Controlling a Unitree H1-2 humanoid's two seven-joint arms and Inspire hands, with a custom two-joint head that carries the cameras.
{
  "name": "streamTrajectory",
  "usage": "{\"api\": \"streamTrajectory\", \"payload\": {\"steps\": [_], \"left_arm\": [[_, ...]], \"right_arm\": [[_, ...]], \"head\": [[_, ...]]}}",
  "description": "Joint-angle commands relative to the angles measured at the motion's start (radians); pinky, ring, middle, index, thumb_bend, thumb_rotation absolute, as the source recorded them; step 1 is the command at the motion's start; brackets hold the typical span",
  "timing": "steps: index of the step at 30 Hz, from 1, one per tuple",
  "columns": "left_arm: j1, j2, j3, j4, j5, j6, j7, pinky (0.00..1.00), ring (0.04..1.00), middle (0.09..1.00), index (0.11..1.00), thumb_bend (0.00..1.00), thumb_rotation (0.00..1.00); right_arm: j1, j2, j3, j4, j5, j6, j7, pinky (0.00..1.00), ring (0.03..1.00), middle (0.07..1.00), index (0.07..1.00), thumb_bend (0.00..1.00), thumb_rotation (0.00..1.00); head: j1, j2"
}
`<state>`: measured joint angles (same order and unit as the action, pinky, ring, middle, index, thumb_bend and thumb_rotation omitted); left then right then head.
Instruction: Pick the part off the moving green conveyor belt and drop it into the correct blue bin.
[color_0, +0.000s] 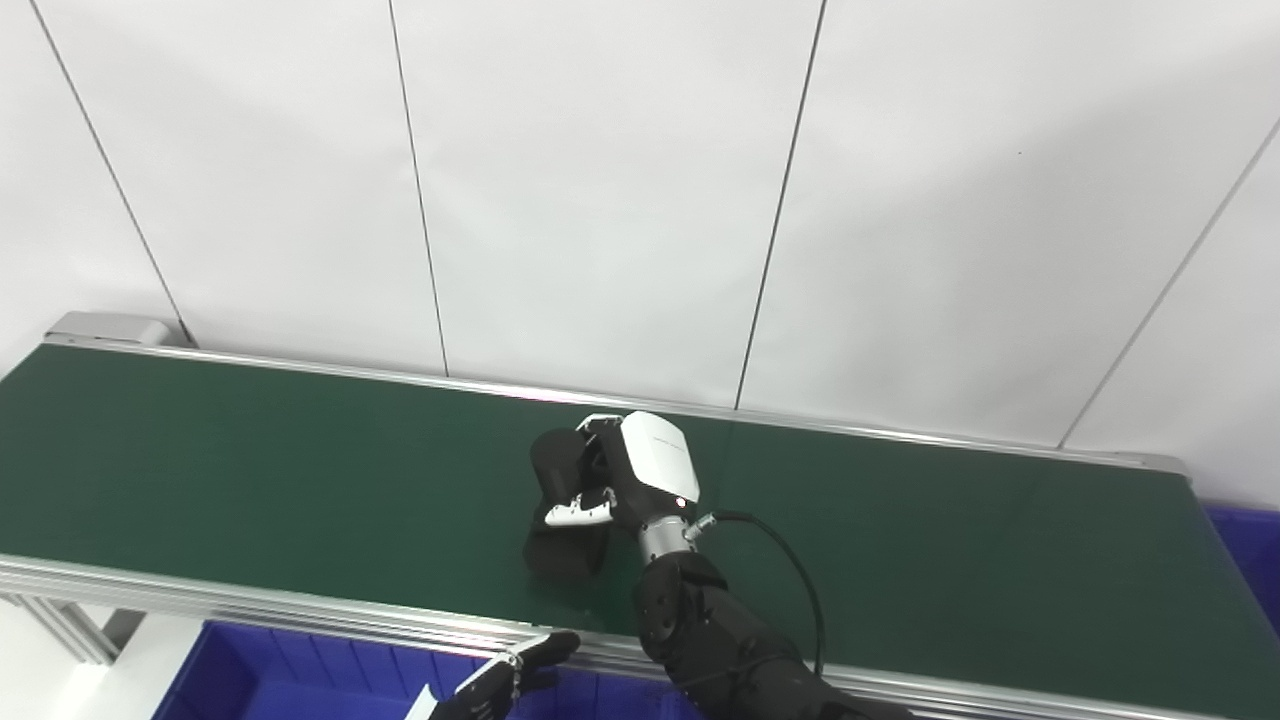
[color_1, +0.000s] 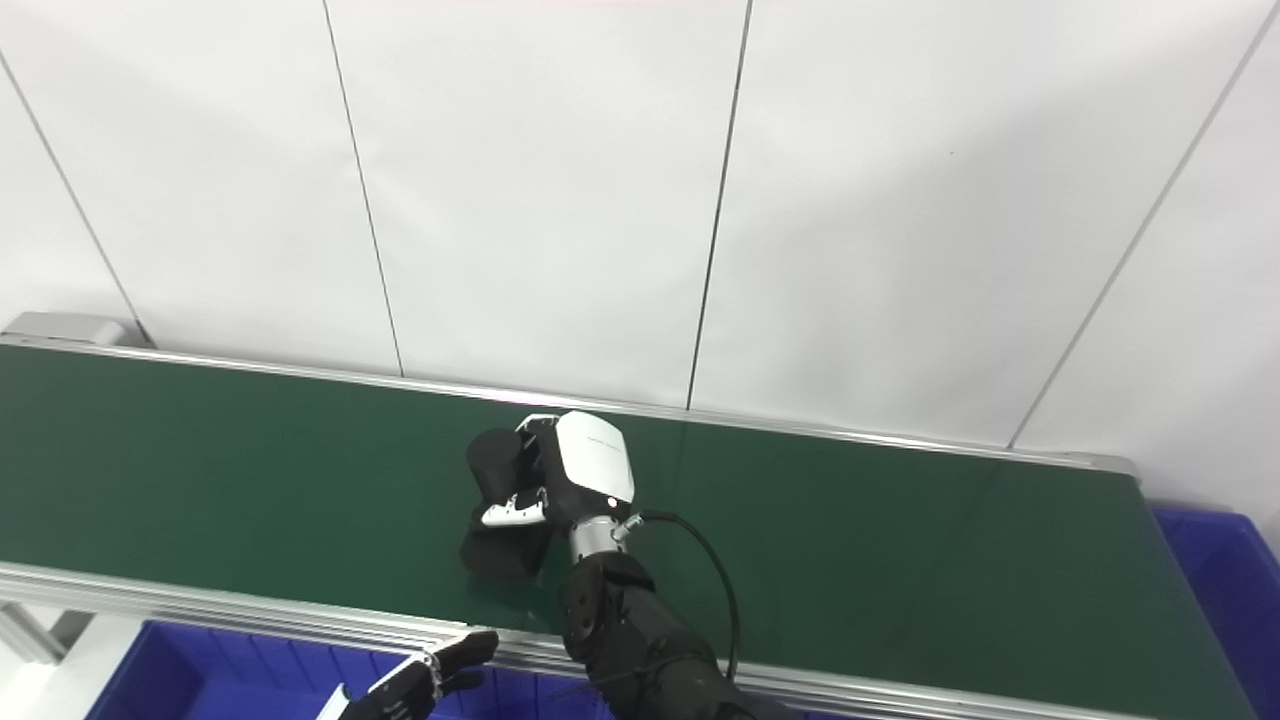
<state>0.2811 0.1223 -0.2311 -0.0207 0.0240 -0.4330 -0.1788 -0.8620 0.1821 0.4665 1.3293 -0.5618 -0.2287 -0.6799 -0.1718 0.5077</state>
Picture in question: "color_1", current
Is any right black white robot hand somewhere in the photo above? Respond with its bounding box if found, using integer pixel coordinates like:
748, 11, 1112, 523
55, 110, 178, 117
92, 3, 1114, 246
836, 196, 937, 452
480, 410, 637, 531

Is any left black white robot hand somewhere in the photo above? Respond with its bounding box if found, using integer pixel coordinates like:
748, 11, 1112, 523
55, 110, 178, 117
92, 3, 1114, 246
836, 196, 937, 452
318, 630, 499, 720

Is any black cylinder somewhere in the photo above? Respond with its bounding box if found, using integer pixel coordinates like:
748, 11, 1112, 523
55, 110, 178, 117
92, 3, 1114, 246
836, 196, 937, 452
460, 428, 556, 579

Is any green conveyor belt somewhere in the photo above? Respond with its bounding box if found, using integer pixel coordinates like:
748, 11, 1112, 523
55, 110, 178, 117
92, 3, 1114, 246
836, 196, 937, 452
0, 345, 1261, 720
0, 335, 1263, 720

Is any blue plastic bin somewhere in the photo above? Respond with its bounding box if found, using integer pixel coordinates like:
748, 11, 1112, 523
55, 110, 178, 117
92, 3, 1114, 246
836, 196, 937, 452
85, 620, 621, 720
1150, 505, 1280, 720

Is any aluminium conveyor leg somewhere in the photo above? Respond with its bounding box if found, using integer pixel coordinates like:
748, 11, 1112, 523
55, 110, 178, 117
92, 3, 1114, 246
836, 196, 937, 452
0, 600, 96, 666

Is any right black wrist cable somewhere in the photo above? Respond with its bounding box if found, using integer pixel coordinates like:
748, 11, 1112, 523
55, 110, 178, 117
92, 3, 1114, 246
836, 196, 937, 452
625, 510, 741, 681

